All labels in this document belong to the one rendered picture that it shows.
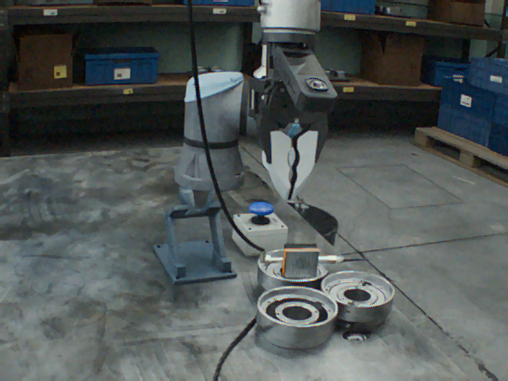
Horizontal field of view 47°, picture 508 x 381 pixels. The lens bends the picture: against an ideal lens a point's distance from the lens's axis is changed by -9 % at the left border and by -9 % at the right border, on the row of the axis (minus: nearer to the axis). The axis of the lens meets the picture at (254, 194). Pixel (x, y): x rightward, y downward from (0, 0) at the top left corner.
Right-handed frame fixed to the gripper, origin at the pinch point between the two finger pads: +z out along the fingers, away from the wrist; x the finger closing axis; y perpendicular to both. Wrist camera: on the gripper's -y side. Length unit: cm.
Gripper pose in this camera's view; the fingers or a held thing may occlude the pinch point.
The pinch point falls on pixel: (290, 190)
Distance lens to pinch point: 80.5
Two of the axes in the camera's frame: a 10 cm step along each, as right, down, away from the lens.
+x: -9.5, 0.4, -3.2
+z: -0.3, 9.7, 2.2
